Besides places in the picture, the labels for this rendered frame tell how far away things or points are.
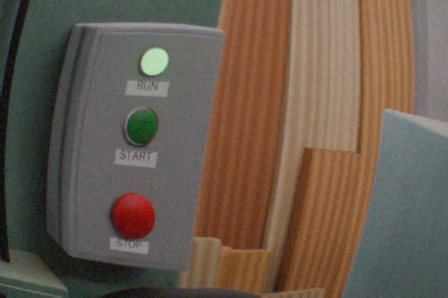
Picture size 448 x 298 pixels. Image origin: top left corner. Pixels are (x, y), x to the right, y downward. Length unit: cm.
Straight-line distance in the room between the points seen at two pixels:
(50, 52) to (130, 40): 8
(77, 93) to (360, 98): 181
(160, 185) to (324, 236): 163
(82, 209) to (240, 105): 158
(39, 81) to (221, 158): 154
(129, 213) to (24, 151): 10
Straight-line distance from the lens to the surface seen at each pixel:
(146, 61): 61
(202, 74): 63
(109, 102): 61
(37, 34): 64
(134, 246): 64
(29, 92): 65
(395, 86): 242
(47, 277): 62
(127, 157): 62
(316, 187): 220
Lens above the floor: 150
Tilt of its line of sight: 8 degrees down
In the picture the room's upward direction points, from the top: 9 degrees clockwise
